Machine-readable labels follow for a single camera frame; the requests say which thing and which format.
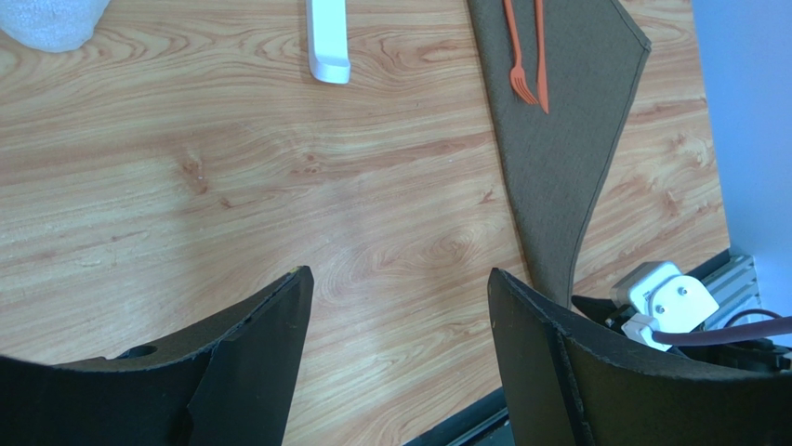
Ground white towel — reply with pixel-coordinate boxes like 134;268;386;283
1;0;111;53

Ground orange plastic knife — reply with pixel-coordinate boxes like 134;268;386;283
535;0;549;114

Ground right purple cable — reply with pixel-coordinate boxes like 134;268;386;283
649;308;792;348

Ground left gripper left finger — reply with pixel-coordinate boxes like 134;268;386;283
1;266;314;445

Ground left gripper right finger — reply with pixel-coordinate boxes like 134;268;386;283
488;269;791;445

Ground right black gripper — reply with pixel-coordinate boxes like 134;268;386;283
571;295;791;373

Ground aluminium frame rail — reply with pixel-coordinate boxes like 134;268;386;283
688;251;762;331

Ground orange plastic fork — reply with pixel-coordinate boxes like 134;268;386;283
503;0;538;105

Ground brown cloth napkin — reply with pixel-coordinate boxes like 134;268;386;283
469;1;652;307

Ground metal drying rack stand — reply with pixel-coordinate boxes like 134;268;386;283
306;0;351;85

